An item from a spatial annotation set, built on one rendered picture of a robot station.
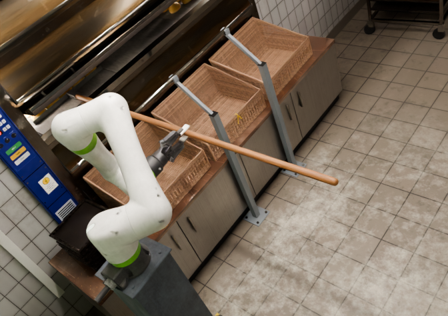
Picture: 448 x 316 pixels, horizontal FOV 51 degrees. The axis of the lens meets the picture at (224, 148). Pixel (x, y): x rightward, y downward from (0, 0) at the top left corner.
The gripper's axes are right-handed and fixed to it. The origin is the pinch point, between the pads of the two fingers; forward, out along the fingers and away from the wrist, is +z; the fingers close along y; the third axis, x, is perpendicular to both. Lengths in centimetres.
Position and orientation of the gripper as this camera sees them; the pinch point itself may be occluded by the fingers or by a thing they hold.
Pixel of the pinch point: (185, 132)
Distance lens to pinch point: 220.9
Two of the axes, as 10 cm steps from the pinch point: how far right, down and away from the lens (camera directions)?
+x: 7.5, 2.4, -6.2
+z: 5.9, -6.7, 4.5
